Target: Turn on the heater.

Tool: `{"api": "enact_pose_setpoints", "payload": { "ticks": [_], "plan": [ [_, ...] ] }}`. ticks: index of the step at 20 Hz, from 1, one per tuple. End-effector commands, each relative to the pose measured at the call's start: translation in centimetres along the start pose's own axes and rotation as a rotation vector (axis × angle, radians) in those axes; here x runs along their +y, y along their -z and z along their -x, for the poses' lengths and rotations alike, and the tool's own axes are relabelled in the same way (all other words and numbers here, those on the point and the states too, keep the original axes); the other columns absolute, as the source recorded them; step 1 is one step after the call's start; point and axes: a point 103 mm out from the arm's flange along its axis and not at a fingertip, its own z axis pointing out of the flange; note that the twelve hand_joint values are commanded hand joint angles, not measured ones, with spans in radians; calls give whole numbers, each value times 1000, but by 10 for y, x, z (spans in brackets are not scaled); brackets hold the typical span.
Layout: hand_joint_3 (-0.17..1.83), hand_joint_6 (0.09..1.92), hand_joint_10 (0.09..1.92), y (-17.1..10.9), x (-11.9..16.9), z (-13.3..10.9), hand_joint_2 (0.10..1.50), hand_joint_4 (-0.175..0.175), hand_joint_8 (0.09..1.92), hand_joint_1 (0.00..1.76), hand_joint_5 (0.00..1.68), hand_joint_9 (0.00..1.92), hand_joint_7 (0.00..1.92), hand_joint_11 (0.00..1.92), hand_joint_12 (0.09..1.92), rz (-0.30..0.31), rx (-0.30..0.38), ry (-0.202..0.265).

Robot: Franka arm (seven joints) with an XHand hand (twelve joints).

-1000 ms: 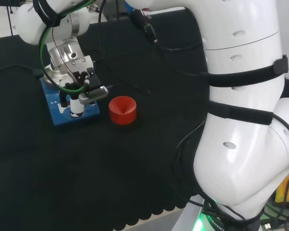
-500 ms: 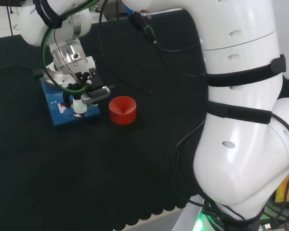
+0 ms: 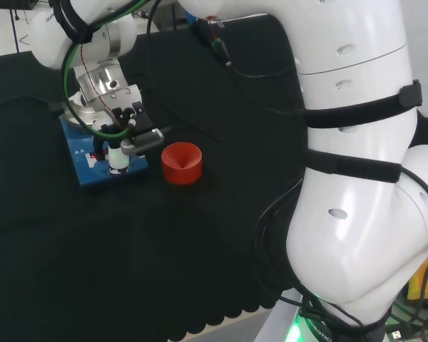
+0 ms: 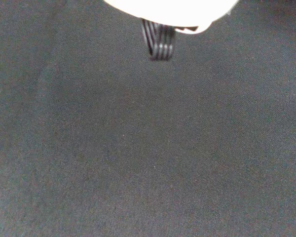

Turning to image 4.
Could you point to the black bench cloth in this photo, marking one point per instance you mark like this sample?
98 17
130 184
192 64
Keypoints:
148 148

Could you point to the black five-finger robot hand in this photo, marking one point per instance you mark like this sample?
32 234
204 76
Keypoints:
172 12

